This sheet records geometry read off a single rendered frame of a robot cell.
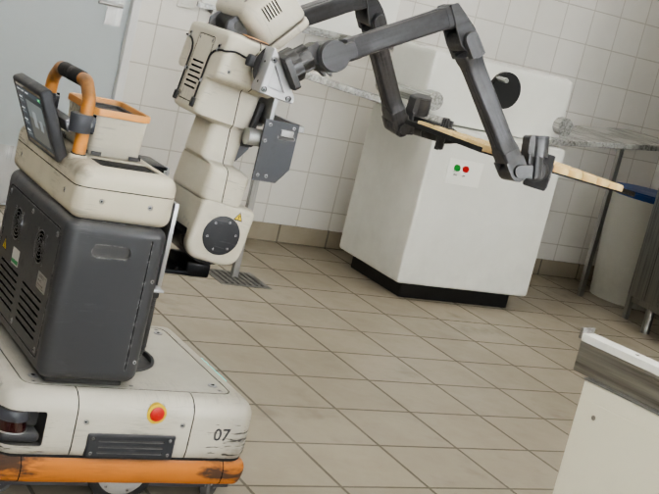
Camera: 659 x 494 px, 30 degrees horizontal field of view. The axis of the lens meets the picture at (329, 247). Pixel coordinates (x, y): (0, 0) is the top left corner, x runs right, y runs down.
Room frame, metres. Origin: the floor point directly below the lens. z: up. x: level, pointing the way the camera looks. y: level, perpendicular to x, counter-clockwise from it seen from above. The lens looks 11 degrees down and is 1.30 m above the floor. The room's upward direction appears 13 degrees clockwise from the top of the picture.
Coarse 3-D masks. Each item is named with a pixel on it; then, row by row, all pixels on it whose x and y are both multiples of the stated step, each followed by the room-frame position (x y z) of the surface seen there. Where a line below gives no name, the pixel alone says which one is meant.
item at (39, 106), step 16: (16, 80) 2.99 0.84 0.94; (32, 80) 2.93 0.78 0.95; (32, 96) 2.88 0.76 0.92; (48, 96) 2.82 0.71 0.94; (32, 112) 2.92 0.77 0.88; (48, 112) 2.82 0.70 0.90; (32, 128) 2.98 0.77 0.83; (48, 128) 2.83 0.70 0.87; (64, 128) 2.84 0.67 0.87; (80, 128) 2.81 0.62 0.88; (48, 144) 2.87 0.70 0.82; (64, 144) 2.85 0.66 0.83
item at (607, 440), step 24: (600, 384) 1.79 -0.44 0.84; (600, 408) 1.78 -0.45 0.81; (624, 408) 1.75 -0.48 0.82; (648, 408) 1.73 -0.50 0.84; (576, 432) 1.81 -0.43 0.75; (600, 432) 1.77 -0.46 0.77; (624, 432) 1.74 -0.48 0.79; (648, 432) 1.71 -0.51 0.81; (576, 456) 1.79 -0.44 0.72; (600, 456) 1.76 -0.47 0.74; (624, 456) 1.73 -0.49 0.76; (648, 456) 1.70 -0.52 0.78; (576, 480) 1.78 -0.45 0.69; (600, 480) 1.75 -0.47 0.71; (624, 480) 1.72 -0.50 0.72; (648, 480) 1.70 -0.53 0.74
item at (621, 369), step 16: (592, 336) 1.84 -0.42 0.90; (592, 352) 1.82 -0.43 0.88; (608, 352) 1.80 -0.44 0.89; (624, 352) 1.78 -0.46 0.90; (576, 368) 1.84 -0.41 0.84; (592, 368) 1.82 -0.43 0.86; (608, 368) 1.80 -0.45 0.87; (624, 368) 1.78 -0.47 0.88; (640, 368) 1.76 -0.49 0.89; (656, 368) 1.74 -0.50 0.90; (608, 384) 1.79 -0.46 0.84; (624, 384) 1.77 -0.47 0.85; (640, 384) 1.75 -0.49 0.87; (656, 384) 1.73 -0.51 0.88; (640, 400) 1.75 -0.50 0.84; (656, 400) 1.73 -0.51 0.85
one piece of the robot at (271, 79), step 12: (264, 60) 2.99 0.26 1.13; (276, 60) 2.98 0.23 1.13; (264, 72) 2.97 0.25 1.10; (276, 72) 2.98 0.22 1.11; (252, 84) 3.00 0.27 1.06; (264, 84) 2.97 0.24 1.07; (276, 84) 2.99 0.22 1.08; (288, 84) 3.00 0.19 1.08; (276, 96) 2.99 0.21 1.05; (288, 96) 3.01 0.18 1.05
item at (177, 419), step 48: (0, 336) 3.01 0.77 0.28; (48, 384) 2.76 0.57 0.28; (96, 384) 2.83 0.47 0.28; (144, 384) 2.92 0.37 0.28; (192, 384) 3.01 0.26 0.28; (0, 432) 2.66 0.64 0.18; (48, 432) 2.71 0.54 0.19; (96, 432) 2.77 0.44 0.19; (144, 432) 2.83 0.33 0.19; (192, 432) 2.90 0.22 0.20; (240, 432) 2.97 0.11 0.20; (0, 480) 2.66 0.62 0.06; (48, 480) 2.72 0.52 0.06; (96, 480) 2.78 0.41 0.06; (144, 480) 2.85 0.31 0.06; (192, 480) 2.91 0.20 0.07
